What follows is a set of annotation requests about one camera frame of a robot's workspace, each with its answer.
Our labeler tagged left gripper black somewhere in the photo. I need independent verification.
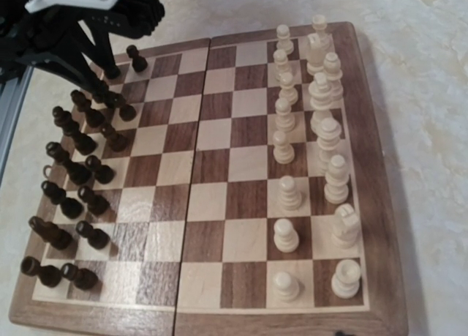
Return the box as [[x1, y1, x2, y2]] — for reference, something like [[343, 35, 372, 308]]
[[1, 0, 165, 105]]

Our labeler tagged brass board latch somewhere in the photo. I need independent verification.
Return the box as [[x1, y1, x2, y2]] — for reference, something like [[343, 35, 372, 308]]
[[42, 165, 53, 179]]

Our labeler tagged dark pawn far left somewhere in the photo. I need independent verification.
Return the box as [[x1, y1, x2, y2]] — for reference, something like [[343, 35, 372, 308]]
[[127, 45, 148, 72]]

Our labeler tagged dark rook at corner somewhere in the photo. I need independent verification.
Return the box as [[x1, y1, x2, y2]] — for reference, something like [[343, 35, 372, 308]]
[[70, 90, 105, 128]]

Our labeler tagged dark knight back row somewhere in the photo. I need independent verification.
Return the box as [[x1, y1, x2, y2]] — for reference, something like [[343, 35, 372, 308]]
[[52, 106, 97, 155]]

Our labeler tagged dark pawn standing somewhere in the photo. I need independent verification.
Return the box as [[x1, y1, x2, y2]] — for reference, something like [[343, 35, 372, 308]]
[[99, 122, 128, 152]]

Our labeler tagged dark back row piece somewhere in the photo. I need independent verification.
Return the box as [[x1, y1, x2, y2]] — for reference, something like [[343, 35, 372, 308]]
[[45, 141, 91, 185]]

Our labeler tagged wooden chessboard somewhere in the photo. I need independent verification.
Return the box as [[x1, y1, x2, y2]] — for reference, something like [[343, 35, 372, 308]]
[[10, 22, 408, 335]]

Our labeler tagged dark rook right corner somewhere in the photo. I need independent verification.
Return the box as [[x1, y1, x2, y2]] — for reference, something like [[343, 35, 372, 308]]
[[20, 256, 61, 288]]

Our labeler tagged white pawn near corner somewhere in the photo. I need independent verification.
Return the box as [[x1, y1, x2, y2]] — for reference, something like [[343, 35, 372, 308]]
[[273, 271, 301, 302]]

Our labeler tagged white knight piece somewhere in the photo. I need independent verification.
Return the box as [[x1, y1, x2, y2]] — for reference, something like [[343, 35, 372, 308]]
[[331, 204, 361, 249]]

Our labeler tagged white rook corner piece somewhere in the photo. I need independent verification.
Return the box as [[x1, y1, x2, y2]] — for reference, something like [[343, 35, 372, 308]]
[[331, 259, 361, 299]]

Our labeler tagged aluminium front rail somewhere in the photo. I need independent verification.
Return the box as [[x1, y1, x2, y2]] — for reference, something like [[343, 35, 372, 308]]
[[1, 67, 33, 179]]

